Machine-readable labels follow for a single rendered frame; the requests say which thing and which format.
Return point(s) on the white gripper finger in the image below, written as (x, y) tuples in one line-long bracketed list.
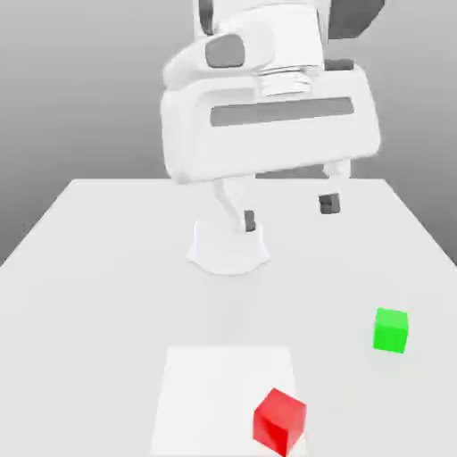
[(228, 200), (329, 204)]

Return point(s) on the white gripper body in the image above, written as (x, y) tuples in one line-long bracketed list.
[(271, 142)]

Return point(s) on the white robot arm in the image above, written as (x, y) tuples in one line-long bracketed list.
[(285, 39)]

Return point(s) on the small green cube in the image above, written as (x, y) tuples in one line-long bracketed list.
[(391, 330)]

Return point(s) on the small red cube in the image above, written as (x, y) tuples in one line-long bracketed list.
[(278, 421)]

